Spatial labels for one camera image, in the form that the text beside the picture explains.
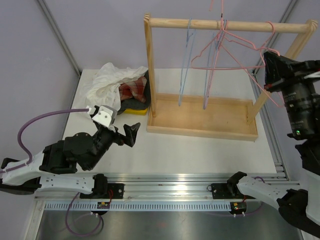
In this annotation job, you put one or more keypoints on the wooden clothes rack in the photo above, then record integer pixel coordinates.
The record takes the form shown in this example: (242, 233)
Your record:
(213, 117)

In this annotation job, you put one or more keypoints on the aluminium mounting rail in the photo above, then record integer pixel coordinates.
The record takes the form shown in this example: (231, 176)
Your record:
(130, 193)

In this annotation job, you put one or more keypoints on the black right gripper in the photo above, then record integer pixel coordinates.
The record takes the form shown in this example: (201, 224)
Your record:
(278, 68)

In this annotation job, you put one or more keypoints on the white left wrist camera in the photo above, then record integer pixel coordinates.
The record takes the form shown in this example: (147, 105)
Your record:
(103, 115)

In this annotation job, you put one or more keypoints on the yellow plastic tray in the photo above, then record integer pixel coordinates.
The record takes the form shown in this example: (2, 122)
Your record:
(141, 112)

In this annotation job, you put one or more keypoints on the blue wire hanger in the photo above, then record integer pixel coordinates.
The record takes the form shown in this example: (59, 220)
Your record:
(211, 64)
(186, 61)

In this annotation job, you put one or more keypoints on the red plaid skirt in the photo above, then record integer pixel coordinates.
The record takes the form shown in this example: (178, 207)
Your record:
(133, 90)

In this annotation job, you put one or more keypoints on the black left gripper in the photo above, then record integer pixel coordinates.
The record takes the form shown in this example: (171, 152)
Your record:
(131, 132)

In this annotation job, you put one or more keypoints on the grey polka dot skirt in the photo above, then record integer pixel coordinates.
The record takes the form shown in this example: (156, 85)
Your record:
(135, 104)

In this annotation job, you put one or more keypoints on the aluminium frame post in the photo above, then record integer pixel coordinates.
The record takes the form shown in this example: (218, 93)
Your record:
(59, 36)
(287, 10)

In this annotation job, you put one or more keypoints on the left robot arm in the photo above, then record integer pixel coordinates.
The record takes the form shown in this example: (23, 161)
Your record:
(54, 168)

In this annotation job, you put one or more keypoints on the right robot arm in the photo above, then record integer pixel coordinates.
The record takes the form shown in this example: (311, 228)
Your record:
(299, 208)

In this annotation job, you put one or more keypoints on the white ruffled skirt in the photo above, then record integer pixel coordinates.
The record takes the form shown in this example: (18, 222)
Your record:
(103, 89)

